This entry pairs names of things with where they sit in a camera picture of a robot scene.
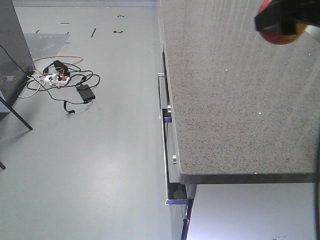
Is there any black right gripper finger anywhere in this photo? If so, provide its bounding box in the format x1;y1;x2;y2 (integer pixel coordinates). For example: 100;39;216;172
254;0;320;35

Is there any red yellow apple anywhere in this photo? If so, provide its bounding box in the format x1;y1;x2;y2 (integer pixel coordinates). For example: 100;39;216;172
254;0;308;45

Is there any grey granite kitchen counter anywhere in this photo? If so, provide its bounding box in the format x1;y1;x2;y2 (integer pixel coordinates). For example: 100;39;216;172
157;0;320;240

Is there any black power adapter brick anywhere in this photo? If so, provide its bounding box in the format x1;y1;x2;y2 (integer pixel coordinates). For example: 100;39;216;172
76;84;96;103

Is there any white power strip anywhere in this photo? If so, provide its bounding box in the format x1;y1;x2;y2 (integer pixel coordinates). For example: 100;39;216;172
44;73;70;87

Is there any black chair leg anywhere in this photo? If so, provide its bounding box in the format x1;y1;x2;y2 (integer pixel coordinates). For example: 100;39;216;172
0;97;33;131

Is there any black tangled cable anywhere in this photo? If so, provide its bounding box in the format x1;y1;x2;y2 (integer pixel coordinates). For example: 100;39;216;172
26;60;101;115

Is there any orange cable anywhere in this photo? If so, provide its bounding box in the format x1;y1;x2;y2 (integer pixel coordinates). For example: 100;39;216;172
32;55;84;66

